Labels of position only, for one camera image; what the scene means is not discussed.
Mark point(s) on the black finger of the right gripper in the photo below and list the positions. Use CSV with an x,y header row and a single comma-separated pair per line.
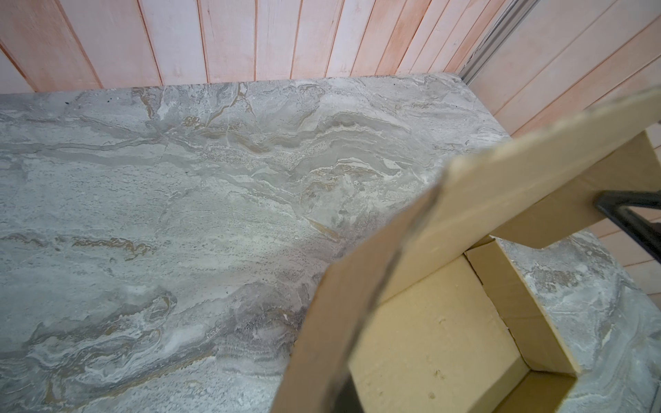
x,y
617,206

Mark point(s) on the brown cardboard box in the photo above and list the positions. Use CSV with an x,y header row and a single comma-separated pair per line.
x,y
430,314

